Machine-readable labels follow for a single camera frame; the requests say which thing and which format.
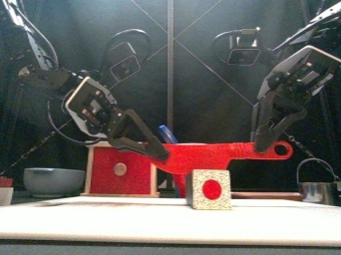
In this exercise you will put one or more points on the black sushi piece red centre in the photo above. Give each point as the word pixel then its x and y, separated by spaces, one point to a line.
pixel 211 189

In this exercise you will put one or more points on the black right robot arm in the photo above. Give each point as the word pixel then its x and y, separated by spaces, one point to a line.
pixel 320 20

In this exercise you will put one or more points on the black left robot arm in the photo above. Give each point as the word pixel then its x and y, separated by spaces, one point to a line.
pixel 48 78

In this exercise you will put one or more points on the blue plastic utensil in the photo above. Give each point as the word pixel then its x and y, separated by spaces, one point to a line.
pixel 167 134

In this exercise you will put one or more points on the red wooden box with knob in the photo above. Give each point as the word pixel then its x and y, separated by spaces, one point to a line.
pixel 106 179

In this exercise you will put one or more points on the brown wooden board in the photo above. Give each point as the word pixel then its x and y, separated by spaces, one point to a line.
pixel 266 196

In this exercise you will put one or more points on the grey bowl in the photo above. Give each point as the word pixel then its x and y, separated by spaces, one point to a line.
pixel 54 182

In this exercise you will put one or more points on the white cutting board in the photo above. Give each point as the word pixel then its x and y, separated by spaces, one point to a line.
pixel 132 222

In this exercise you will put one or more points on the red and white cup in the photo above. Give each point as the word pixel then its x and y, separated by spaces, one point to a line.
pixel 5 196

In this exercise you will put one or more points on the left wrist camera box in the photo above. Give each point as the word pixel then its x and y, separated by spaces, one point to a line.
pixel 126 66

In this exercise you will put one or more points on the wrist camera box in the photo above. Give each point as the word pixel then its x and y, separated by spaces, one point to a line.
pixel 126 66
pixel 243 54

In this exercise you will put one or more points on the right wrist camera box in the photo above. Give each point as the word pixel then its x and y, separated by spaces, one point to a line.
pixel 243 54

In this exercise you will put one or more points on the vertical metal frame pole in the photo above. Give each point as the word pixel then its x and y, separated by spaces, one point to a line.
pixel 170 66

